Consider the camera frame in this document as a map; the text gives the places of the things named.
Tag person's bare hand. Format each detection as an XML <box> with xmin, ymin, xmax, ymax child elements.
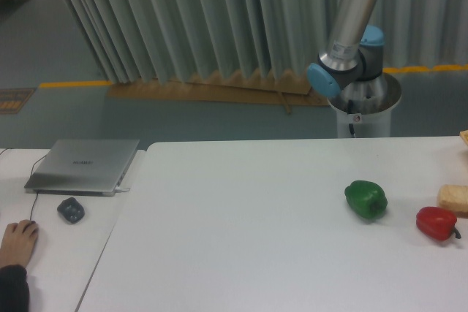
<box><xmin>1</xmin><ymin>219</ymin><xmax>39</xmax><ymax>268</ymax></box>

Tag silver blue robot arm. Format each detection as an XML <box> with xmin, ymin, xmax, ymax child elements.
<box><xmin>307</xmin><ymin>0</ymin><xmax>384</xmax><ymax>98</ymax></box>

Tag black sleeved forearm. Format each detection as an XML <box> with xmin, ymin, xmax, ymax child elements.
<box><xmin>1</xmin><ymin>265</ymin><xmax>30</xmax><ymax>312</ymax></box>

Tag green bell pepper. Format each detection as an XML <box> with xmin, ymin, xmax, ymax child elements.
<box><xmin>344</xmin><ymin>180</ymin><xmax>388</xmax><ymax>220</ymax></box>

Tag red bell pepper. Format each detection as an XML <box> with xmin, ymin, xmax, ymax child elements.
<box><xmin>416</xmin><ymin>207</ymin><xmax>461</xmax><ymax>241</ymax></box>

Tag dark grey small controller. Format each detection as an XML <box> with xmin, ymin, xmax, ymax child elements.
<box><xmin>57</xmin><ymin>197</ymin><xmax>86</xmax><ymax>224</ymax></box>

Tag silver closed laptop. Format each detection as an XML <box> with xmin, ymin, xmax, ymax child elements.
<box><xmin>24</xmin><ymin>139</ymin><xmax>139</xmax><ymax>196</ymax></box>

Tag white usb plug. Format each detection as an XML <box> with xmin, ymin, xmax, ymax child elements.
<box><xmin>115</xmin><ymin>187</ymin><xmax>130</xmax><ymax>193</ymax></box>

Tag pale green folding curtain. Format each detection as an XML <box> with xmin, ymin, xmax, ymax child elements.
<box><xmin>65</xmin><ymin>0</ymin><xmax>467</xmax><ymax>83</ymax></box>

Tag brown cardboard sheet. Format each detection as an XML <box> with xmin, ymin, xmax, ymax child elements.
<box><xmin>107</xmin><ymin>70</ymin><xmax>328</xmax><ymax>114</ymax></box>

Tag bread slice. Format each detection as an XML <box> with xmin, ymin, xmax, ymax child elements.
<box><xmin>437</xmin><ymin>184</ymin><xmax>468</xmax><ymax>218</ymax></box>

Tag wooden board corner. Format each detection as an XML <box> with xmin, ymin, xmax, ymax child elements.
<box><xmin>459</xmin><ymin>130</ymin><xmax>468</xmax><ymax>145</ymax></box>

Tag black mouse cable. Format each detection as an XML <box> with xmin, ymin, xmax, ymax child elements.
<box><xmin>0</xmin><ymin>148</ymin><xmax>52</xmax><ymax>222</ymax></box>

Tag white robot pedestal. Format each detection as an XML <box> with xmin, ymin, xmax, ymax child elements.
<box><xmin>328</xmin><ymin>73</ymin><xmax>401</xmax><ymax>138</ymax></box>

